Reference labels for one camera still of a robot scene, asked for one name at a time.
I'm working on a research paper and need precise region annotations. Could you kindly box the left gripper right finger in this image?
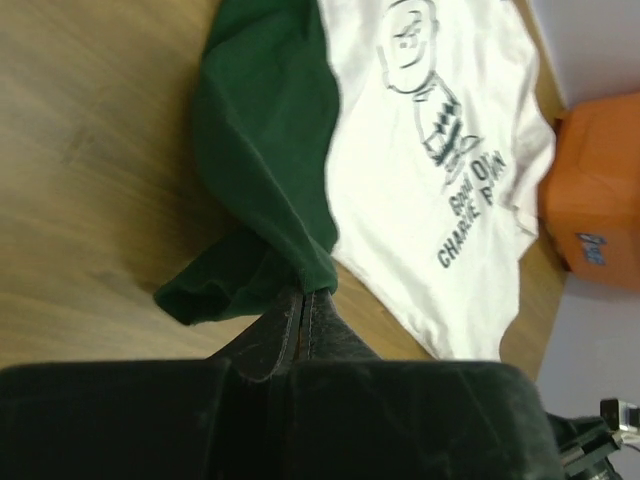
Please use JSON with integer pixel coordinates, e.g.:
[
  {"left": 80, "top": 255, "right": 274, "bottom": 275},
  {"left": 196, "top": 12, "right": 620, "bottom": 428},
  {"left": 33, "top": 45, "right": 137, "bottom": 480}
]
[{"left": 298, "top": 289, "right": 380, "bottom": 361}]

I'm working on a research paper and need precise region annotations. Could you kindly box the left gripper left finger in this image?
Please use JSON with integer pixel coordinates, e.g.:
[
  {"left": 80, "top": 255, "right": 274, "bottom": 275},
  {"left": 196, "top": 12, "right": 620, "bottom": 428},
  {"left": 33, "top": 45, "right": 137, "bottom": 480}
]
[{"left": 207, "top": 287, "right": 305, "bottom": 382}]

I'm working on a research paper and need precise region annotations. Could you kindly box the white green-sleeved t-shirt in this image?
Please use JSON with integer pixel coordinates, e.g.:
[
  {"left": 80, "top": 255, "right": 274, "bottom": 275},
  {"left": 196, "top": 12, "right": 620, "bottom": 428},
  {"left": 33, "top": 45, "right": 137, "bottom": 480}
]
[{"left": 154, "top": 1, "right": 555, "bottom": 360}]

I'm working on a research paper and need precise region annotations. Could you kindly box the orange plastic basket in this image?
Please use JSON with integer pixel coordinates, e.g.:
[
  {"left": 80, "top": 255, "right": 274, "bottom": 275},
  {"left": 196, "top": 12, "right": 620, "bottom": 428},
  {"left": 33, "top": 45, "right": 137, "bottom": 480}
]
[{"left": 539, "top": 93, "right": 639, "bottom": 291}]

